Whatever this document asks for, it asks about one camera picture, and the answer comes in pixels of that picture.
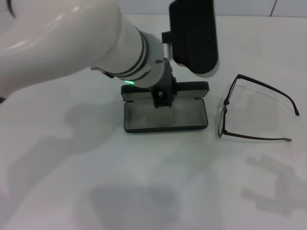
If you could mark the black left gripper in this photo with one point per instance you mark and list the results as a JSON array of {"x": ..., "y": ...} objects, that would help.
[{"x": 169, "y": 79}]

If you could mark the black glasses case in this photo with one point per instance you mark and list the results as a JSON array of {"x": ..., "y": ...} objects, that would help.
[{"x": 168, "y": 119}]

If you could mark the black glasses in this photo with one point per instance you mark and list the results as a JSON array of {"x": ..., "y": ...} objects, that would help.
[{"x": 238, "y": 76}]

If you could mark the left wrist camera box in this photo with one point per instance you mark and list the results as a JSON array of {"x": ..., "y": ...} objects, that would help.
[{"x": 194, "y": 36}]

